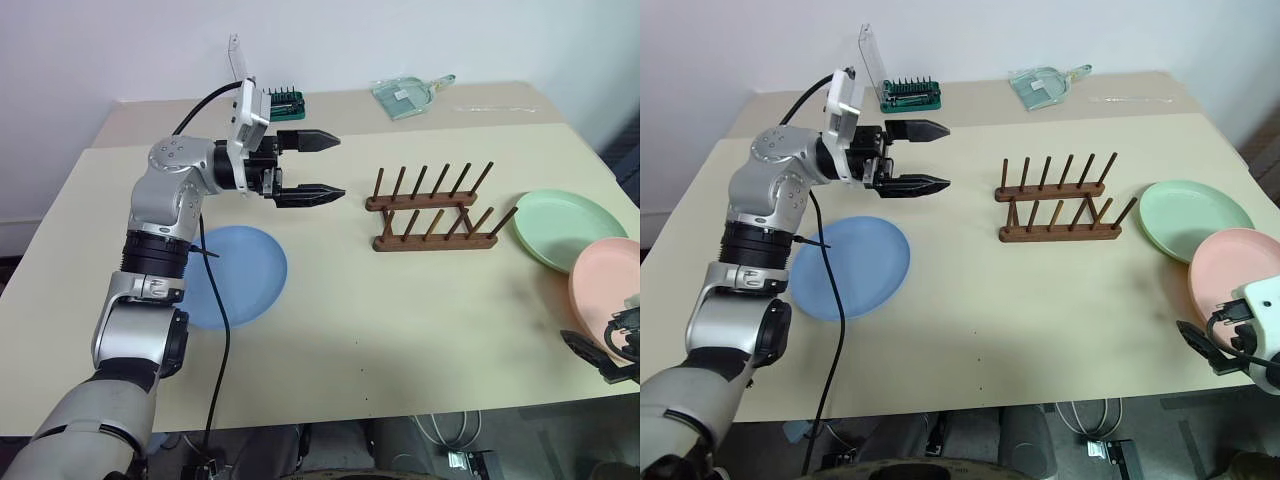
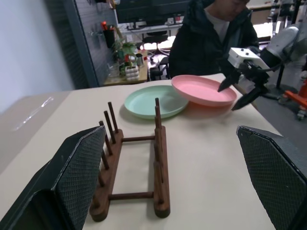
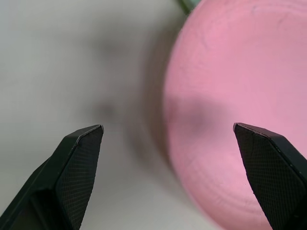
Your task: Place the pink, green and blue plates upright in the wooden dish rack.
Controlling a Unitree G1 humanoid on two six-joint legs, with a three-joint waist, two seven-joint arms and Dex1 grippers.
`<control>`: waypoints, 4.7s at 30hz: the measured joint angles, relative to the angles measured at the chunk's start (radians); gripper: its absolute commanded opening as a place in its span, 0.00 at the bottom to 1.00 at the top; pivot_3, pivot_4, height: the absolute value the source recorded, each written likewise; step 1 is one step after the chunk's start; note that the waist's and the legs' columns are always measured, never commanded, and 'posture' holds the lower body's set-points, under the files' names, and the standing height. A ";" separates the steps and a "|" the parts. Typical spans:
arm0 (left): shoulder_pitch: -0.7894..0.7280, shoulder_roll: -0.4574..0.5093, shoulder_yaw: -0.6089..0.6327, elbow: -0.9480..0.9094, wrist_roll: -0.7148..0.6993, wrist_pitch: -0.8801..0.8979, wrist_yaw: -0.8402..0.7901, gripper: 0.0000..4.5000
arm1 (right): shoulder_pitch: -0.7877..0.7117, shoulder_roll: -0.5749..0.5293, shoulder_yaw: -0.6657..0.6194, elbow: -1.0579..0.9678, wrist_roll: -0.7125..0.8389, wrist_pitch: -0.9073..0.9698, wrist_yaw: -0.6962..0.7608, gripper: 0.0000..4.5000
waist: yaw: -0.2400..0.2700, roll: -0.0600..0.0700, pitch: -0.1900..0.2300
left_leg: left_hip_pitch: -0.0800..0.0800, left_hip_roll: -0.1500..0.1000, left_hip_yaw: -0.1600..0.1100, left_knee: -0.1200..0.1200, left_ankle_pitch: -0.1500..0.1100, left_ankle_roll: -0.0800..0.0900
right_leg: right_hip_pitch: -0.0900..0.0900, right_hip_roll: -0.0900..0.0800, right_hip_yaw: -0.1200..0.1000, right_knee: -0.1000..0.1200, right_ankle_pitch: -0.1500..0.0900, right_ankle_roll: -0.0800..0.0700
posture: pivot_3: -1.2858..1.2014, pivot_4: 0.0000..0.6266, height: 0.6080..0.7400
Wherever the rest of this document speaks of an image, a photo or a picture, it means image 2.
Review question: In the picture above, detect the black office chair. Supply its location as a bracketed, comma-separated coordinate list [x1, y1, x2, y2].
[143, 30, 170, 80]

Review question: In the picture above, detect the person in dark jacket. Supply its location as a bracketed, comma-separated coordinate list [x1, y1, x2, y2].
[168, 0, 261, 79]

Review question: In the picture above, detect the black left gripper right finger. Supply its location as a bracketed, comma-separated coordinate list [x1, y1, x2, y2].
[236, 125, 307, 230]

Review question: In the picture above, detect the grey pegboard panel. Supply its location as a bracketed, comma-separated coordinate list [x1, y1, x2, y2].
[45, 0, 120, 88]

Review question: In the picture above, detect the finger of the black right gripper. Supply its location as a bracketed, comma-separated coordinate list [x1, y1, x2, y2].
[217, 68, 241, 93]
[231, 86, 269, 111]

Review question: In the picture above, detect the green plate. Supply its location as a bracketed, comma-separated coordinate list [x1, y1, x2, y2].
[124, 85, 190, 120]

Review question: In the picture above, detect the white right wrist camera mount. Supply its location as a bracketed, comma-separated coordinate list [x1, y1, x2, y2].
[227, 47, 271, 93]

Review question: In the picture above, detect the orange wheeled stand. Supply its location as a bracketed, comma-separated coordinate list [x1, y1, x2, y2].
[278, 78, 307, 121]

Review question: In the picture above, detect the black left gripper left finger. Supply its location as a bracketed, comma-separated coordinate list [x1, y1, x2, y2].
[0, 125, 106, 230]

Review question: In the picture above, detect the black tool cup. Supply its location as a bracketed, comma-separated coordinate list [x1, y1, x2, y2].
[101, 21, 116, 48]

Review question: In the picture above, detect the pink plate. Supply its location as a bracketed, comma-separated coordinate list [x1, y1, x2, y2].
[171, 74, 238, 107]

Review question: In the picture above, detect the white ribbed plant pot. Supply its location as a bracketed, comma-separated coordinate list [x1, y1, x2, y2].
[124, 65, 141, 81]

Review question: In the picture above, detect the wooden side desk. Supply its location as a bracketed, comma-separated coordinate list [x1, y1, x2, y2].
[103, 49, 148, 86]

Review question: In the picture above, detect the black computer monitor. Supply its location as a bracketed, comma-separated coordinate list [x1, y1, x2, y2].
[115, 0, 190, 25]

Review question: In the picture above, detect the brown wooden dish rack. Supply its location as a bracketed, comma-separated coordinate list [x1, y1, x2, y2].
[89, 97, 171, 222]

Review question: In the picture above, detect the green potted plant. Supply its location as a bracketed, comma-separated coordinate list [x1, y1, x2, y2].
[111, 28, 139, 77]

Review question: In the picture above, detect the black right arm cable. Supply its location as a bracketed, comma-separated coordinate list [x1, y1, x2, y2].
[262, 26, 303, 73]

